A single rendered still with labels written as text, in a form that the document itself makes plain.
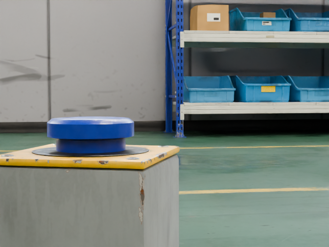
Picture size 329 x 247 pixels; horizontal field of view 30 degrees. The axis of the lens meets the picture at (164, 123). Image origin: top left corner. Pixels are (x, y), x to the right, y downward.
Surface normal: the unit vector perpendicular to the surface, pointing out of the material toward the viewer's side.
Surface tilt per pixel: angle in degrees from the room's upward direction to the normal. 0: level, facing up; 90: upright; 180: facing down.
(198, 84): 86
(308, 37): 90
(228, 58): 90
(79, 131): 90
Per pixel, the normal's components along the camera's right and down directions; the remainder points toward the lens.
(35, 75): 0.14, 0.05
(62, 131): -0.52, 0.04
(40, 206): -0.22, 0.05
